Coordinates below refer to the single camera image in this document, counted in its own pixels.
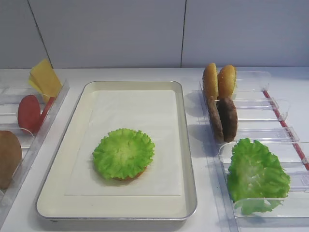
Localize red tomato slice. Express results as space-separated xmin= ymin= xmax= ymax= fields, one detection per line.
xmin=18 ymin=95 xmax=41 ymax=133

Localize green lettuce leaf on bun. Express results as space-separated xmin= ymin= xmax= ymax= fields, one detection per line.
xmin=92 ymin=128 xmax=155 ymax=179

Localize left brown meat patty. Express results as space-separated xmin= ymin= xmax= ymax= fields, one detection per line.
xmin=207 ymin=96 xmax=224 ymax=143

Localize brown meat patty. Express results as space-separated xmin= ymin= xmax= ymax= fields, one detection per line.
xmin=207 ymin=96 xmax=224 ymax=143
xmin=217 ymin=97 xmax=238 ymax=142

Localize bottom bun under lettuce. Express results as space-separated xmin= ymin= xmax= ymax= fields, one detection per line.
xmin=114 ymin=167 xmax=147 ymax=181

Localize right brown meat patty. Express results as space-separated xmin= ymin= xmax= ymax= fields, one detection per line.
xmin=217 ymin=97 xmax=238 ymax=142

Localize yellow cheese slices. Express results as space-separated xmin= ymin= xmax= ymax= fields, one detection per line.
xmin=28 ymin=59 xmax=62 ymax=103

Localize green lettuce leaf in rack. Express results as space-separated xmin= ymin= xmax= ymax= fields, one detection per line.
xmin=227 ymin=138 xmax=290 ymax=215

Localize white paper tray liner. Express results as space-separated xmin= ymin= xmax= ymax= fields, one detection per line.
xmin=67 ymin=90 xmax=183 ymax=196

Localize left bun half in rack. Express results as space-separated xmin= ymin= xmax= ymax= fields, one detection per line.
xmin=202 ymin=63 xmax=219 ymax=100

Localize bun half in rack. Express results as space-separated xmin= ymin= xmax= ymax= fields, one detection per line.
xmin=202 ymin=63 xmax=219 ymax=100
xmin=218 ymin=64 xmax=236 ymax=99

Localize right bun half in rack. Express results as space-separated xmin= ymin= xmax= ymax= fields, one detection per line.
xmin=218 ymin=64 xmax=236 ymax=99

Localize right clear acrylic rack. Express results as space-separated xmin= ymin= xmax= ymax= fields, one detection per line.
xmin=199 ymin=71 xmax=309 ymax=232

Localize clear acrylic rack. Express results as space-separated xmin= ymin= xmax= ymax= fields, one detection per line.
xmin=0 ymin=81 xmax=70 ymax=225
xmin=199 ymin=71 xmax=309 ymax=232

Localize metal baking tray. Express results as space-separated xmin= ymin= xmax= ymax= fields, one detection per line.
xmin=36 ymin=81 xmax=197 ymax=220

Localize left clear acrylic rack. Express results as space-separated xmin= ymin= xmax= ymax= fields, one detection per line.
xmin=0 ymin=81 xmax=70 ymax=225

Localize brown bun in left rack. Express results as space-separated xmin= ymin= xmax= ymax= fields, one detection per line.
xmin=0 ymin=130 xmax=22 ymax=189

